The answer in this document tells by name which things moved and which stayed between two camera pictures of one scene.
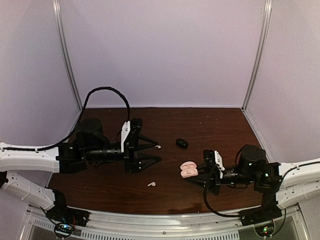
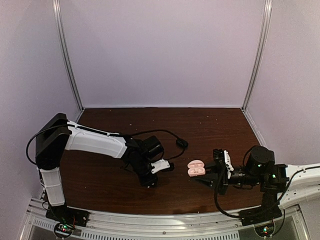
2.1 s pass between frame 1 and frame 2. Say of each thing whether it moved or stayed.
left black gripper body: moved
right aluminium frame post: stayed
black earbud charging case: stayed
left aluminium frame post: stayed
